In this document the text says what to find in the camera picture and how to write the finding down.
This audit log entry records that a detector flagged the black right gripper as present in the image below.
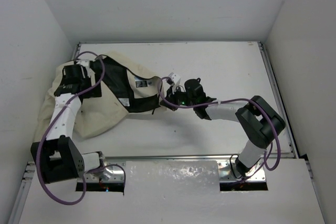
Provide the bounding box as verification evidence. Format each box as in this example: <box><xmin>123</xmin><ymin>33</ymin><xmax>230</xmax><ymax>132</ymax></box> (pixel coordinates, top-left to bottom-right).
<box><xmin>161</xmin><ymin>83</ymin><xmax>196</xmax><ymax>111</ymax></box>

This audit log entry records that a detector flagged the cream jacket with black lining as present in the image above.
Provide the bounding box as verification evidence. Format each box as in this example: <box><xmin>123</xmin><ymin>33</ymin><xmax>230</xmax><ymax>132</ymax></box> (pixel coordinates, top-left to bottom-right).
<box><xmin>34</xmin><ymin>50</ymin><xmax>169</xmax><ymax>140</ymax></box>

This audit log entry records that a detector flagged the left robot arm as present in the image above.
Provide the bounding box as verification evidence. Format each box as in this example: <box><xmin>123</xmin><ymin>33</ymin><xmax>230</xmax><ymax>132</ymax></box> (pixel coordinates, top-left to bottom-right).
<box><xmin>30</xmin><ymin>60</ymin><xmax>102</xmax><ymax>184</ymax></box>

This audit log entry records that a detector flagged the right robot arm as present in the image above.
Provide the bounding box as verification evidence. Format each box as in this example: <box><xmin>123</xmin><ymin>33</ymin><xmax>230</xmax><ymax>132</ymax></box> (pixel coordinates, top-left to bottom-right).
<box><xmin>158</xmin><ymin>73</ymin><xmax>286</xmax><ymax>178</ymax></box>

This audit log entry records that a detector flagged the white foreground cover panel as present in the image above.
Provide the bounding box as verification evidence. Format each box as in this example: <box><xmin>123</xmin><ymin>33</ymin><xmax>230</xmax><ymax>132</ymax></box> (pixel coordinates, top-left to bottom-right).
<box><xmin>20</xmin><ymin>159</ymin><xmax>324</xmax><ymax>223</ymax></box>

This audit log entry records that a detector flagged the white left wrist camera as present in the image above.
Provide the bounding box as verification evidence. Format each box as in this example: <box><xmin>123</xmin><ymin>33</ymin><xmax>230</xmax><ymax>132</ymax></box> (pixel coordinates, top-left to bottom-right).
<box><xmin>75</xmin><ymin>59</ymin><xmax>90</xmax><ymax>68</ymax></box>

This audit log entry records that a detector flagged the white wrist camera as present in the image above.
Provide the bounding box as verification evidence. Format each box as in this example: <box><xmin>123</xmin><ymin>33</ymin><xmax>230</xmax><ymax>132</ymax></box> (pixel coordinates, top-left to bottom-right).
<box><xmin>167</xmin><ymin>72</ymin><xmax>181</xmax><ymax>86</ymax></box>
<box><xmin>75</xmin><ymin>59</ymin><xmax>90</xmax><ymax>68</ymax></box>

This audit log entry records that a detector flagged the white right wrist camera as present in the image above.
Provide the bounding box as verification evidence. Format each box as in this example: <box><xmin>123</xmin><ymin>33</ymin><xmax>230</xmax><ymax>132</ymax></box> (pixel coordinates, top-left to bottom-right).
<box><xmin>167</xmin><ymin>72</ymin><xmax>181</xmax><ymax>86</ymax></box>

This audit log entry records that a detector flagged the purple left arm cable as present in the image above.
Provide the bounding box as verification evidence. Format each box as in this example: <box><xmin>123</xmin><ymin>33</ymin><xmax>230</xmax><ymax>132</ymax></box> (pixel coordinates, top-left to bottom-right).
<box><xmin>35</xmin><ymin>51</ymin><xmax>127</xmax><ymax>206</ymax></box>

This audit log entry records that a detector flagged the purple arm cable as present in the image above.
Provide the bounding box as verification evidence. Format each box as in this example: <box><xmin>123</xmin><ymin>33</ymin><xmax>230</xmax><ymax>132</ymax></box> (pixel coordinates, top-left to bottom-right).
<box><xmin>157</xmin><ymin>76</ymin><xmax>280</xmax><ymax>180</ymax></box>
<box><xmin>35</xmin><ymin>51</ymin><xmax>127</xmax><ymax>206</ymax></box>

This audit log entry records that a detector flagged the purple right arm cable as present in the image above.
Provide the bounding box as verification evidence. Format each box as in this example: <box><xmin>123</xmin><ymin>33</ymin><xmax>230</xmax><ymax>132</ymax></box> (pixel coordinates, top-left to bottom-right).
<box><xmin>157</xmin><ymin>76</ymin><xmax>280</xmax><ymax>180</ymax></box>

